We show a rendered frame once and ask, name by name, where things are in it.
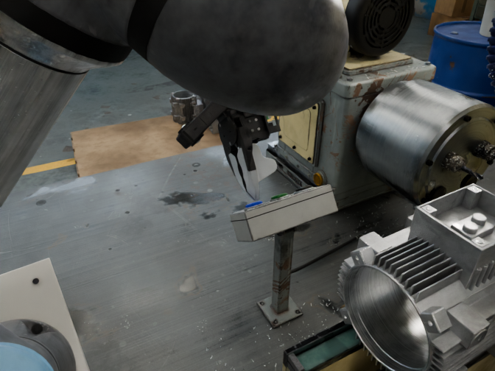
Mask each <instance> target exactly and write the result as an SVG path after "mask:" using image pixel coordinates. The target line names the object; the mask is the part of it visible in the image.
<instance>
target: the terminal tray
mask: <svg viewBox="0 0 495 371"><path fill-rule="evenodd" d="M472 188H478V189H479V190H478V191H474V190H473V189H472ZM426 207H431V208H432V211H428V210H427V209H426ZM416 236H417V237H418V238H417V240H419V239H423V242H422V243H424V242H426V241H428V242H429V244H428V246H430V245H433V244H434V245H435V246H434V250H436V249H437V248H440V252H439V255H440V254H442V253H444V252H445V253H446V254H445V258H444V260H446V259H447V258H450V257H451V258H452V259H451V262H450V266H451V265H452V264H455V263H457V266H456V269H455V271H454V272H456V271H458V270H460V269H462V270H463V271H462V273H461V276H460V282H461V283H462V284H463V286H464V288H465V289H469V290H470V291H473V289H474V286H476V287H479V286H480V284H481V282H482V283H485V282H486V280H487V279H489V280H491V279H492V277H493V276H495V195H494V194H492V193H491V192H489V191H486V190H485V189H483V188H481V187H479V186H478V185H475V184H473V183H472V184H471V185H468V186H466V187H463V188H460V189H458V190H456V191H453V192H451V193H449V194H446V195H444V196H442V197H439V198H437V199H434V200H432V201H429V202H427V203H424V204H423V205H419V206H418V207H416V208H415V213H414V216H413V218H412V223H411V226H410V234H409V236H408V240H409V239H412V238H414V237H416ZM477 239H480V240H482V241H483V242H484V243H483V244H478V243H477V242H476V240H477Z"/></svg>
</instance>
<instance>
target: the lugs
mask: <svg viewBox="0 0 495 371"><path fill-rule="evenodd" d="M374 256H375V254H374V252H373V249H372V246H368V247H361V248H359V249H357V250H354V251H352V252H351V257H352V259H353V261H354V265H355V266H357V265H365V264H366V263H368V262H370V261H372V260H373V258H374ZM340 313H341V315H342V317H343V320H344V323H345V324H346V325H351V321H350V319H349V317H348V314H347V311H346V308H345V307H344V308H341V309H340ZM420 315H421V318H422V320H423V322H424V324H425V327H426V330H427V332H428V333H443V332H444V331H446V330H448V329H449V328H451V327H452V324H451V322H450V319H449V317H448V314H447V313H446V309H445V308H444V307H443V306H431V307H429V308H428V309H426V310H424V311H422V312H421V313H420Z"/></svg>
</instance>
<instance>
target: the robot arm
mask: <svg viewBox="0 0 495 371"><path fill-rule="evenodd" d="M348 38H349V34H348V23H347V19H346V16H345V10H344V7H343V2H342V0H0V208H1V206H2V205H3V204H4V202H5V200H6V198H7V197H8V196H9V194H10V192H11V191H12V189H13V188H14V186H15V184H16V183H17V182H18V180H19V178H20V177H21V175H22V174H23V173H24V171H25V169H26V167H27V166H28V165H29V163H30V161H31V160H32V158H33V157H34V155H35V153H36V152H37V151H38V149H39V148H40V146H41V144H42V143H43V141H44V140H45V138H46V137H47V135H48V134H49V132H50V130H51V129H52V128H53V126H54V124H55V122H56V121H57V120H58V118H59V117H60V114H61V113H62V112H63V110H64V109H65V107H66V105H67V104H68V103H69V101H70V99H71V98H72V97H73V95H74V93H75V91H76V90H77V89H78V87H79V86H80V84H81V82H82V81H83V79H84V78H85V76H86V74H87V73H88V71H89V70H91V69H92V68H105V67H112V66H118V65H121V64H122V63H123V62H124V60H125V59H126V58H127V56H128V55H129V53H130V52H131V51H132V49H133V50H135V51H136V52H137V53H138V54H140V55H141V56H142V57H143V58H144V59H145V60H146V61H147V62H148V63H149V64H151V65H152V66H154V67H155V68H156V69H158V70H159V71H160V72H161V73H162V74H163V75H164V76H165V77H167V78H169V79H170V80H171V81H173V82H175V83H177V84H178V85H179V86H181V87H182V88H185V89H186V90H188V91H190V92H192V93H195V94H197V95H198V96H201V97H203V98H204V99H207V100H209V101H211V103H210V104H209V105H208V106H207V107H206V108H205V109H204V110H203V111H202V112H201V113H200V114H199V115H198V116H197V117H196V118H195V119H194V120H192V121H188V122H187V123H186V124H184V125H183V126H182V127H181V129H180V130H179V132H178V134H179V135H178V136H177V138H176V140H177V141H178V142H179V143H180V144H181V145H182V146H183V147H184V148H185V149H187V148H189V147H190V146H194V145H195V144H197V143H199V142H200V139H201V138H202V137H203V136H204V134H203V133H204V132H205V131H206V130H207V128H208V127H209V126H210V125H211V124H212V123H213V122H214V121H215V120H216V119H217V120H218V122H219V124H218V130H219V134H220V140H221V142H222V145H223V148H224V151H225V156H226V158H227V161H228V163H229V165H230V167H231V169H232V172H233V173H234V176H236V178H237V180H238V182H239V184H240V185H241V187H242V188H243V189H244V191H245V193H246V194H247V195H248V196H249V197H250V198H251V199H252V200H258V199H259V182H260V181H261V180H263V179H264V178H266V177H267V176H269V175H270V174H272V173H273V172H275V171H276V169H277V164H276V161H275V160H273V159H271V158H266V157H264V156H263V155H262V154H261V150H260V148H259V146H258V145H257V143H258V142H259V141H263V140H266V139H268V138H269V137H270V134H271V133H276V132H280V131H281V128H280V126H279V123H278V119H277V116H288V115H292V114H295V113H299V112H301V111H303V110H306V109H309V108H311V107H312V106H313V105H315V104H317V103H318V102H319V101H321V100H322V99H323V98H324V97H325V96H326V95H327V94H328V93H329V92H330V91H331V90H332V89H333V87H334V86H335V85H336V83H337V81H338V79H339V78H340V76H341V74H342V72H343V69H344V66H345V62H346V60H347V54H348ZM268 116H274V118H275V122H276V125H275V126H273V123H272V122H271V123H268V122H267V120H268V119H269V118H268ZM237 147H239V149H237ZM0 371H76V361H75V357H74V353H73V350H72V348H71V345H70V344H69V342H68V341H67V339H66V338H65V336H64V335H63V334H62V333H61V332H60V331H58V330H57V329H56V328H54V327H52V326H51V325H48V324H46V323H45V322H41V321H37V320H33V319H12V320H8V321H5V322H0Z"/></svg>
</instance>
